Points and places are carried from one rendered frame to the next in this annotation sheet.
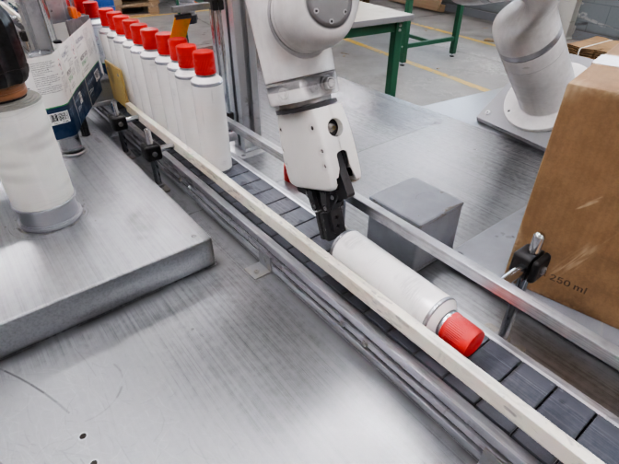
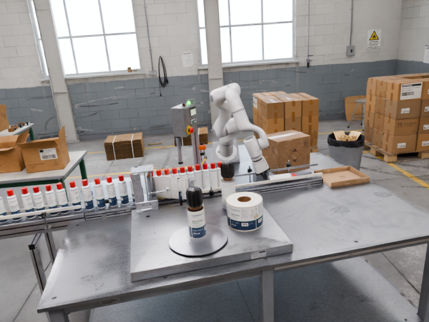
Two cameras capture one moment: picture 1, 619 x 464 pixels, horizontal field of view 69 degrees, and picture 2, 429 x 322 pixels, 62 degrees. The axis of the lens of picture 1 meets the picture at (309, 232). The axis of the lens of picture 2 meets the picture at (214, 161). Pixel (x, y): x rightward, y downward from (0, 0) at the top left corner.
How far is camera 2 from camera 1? 231 cm
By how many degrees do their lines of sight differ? 57
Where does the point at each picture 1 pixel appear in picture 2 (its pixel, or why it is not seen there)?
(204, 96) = not seen: hidden behind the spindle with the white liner
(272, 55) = (257, 151)
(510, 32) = (229, 140)
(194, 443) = (294, 202)
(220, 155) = not seen: hidden behind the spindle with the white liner
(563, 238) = (283, 163)
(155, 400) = (284, 205)
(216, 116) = not seen: hidden behind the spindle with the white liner
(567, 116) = (278, 145)
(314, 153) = (264, 163)
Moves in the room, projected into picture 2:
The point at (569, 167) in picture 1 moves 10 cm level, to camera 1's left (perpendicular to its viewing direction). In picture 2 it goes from (280, 152) to (276, 156)
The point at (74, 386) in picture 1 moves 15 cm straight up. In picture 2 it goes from (278, 211) to (277, 189)
